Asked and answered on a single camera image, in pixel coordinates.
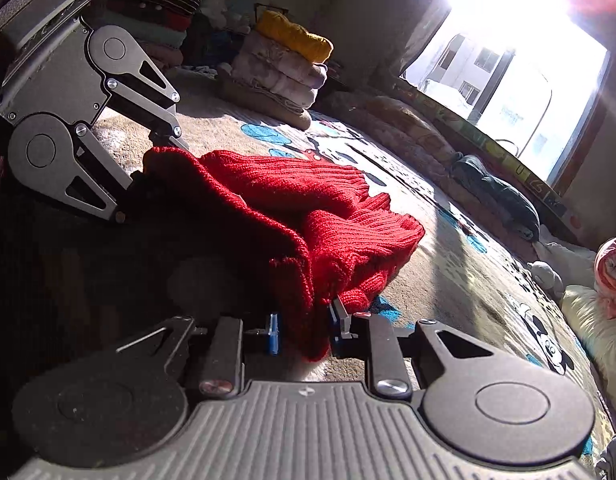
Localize cream white pillow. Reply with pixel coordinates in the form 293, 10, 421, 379
561, 285, 616, 411

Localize red knitted sweater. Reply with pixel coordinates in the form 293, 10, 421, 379
143, 148, 425, 361

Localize floral folded mattress pad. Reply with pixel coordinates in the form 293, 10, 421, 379
315, 91, 537, 261

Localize Mickey Mouse bed blanket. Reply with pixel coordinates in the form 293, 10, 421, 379
94, 70, 615, 464

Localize yellow knitted garment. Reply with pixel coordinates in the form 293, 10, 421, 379
256, 10, 334, 63

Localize white cloth by pillow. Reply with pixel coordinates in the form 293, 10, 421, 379
532, 224, 596, 288

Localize small grey plush toy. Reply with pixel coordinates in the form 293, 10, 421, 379
527, 261, 565, 302

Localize stack of folded pale clothes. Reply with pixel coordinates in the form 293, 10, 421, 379
218, 30, 327, 131

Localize pink rolled quilt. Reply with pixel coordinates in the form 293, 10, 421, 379
594, 237, 616, 318

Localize dark blue folded garment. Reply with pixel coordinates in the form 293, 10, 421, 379
450, 154, 540, 243

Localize stack of folded grey clothes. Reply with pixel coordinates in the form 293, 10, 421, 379
594, 434, 616, 480

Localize stack of dark folded clothes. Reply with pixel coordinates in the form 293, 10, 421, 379
93, 0, 201, 68

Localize window with frame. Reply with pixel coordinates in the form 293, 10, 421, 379
398, 0, 616, 193

